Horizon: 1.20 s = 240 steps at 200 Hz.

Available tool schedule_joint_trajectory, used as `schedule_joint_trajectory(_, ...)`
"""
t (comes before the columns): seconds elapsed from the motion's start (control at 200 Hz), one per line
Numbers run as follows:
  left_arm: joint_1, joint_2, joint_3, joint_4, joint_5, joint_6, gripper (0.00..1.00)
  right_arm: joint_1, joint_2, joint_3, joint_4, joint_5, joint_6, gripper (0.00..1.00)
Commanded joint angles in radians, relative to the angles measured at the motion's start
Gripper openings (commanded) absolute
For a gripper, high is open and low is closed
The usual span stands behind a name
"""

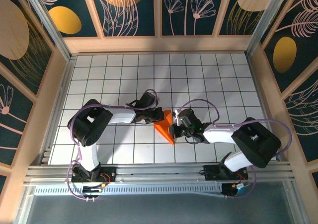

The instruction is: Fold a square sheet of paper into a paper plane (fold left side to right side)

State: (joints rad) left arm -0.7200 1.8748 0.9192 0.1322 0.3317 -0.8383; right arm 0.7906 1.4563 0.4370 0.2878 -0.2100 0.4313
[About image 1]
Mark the orange cloth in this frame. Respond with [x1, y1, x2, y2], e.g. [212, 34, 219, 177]
[153, 109, 176, 145]

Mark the small controller circuit board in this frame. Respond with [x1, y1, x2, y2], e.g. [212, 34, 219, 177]
[82, 183, 105, 194]
[232, 181, 251, 190]

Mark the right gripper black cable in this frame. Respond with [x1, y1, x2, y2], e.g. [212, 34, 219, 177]
[184, 134, 200, 146]

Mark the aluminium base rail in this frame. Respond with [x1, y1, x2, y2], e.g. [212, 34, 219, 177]
[23, 161, 296, 185]

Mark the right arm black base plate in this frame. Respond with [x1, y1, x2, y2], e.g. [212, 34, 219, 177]
[203, 164, 249, 181]

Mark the perforated metal cable tray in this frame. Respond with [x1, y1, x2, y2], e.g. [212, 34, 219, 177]
[34, 184, 224, 197]

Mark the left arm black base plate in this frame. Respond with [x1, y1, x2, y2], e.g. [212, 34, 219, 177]
[71, 166, 117, 184]

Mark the aluminium frame post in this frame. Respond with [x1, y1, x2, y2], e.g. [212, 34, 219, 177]
[284, 181, 303, 224]
[19, 0, 73, 62]
[244, 0, 291, 58]
[13, 184, 34, 224]

